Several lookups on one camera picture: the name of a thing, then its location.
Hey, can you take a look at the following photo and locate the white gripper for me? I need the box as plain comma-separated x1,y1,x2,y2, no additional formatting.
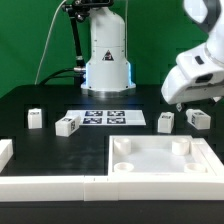
161,43,224,104

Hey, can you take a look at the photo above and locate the white square tabletop panel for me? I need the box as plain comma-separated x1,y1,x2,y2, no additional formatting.
108,135,216,175

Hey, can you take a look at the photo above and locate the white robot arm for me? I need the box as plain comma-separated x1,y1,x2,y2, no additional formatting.
81,0,224,104

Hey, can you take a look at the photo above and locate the white right fence piece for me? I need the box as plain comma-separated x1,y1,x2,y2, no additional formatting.
191,138,224,177

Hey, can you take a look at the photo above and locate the white fence piece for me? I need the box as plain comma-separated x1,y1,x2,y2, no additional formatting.
191,138,224,177
0,139,13,173

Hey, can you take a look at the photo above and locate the white fiducial marker sheet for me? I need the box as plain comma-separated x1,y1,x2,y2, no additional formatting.
66,110,146,126

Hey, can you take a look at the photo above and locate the white left fence piece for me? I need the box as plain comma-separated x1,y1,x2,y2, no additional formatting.
0,139,13,173

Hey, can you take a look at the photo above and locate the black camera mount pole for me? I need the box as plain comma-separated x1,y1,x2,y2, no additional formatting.
62,0,114,68

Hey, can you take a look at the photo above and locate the black cable bundle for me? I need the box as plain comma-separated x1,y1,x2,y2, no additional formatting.
39,67,87,86

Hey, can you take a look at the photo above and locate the white front fence wall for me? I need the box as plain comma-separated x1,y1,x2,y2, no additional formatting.
0,175,224,202

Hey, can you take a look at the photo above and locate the grey cable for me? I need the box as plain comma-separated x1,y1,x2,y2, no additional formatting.
34,0,68,86

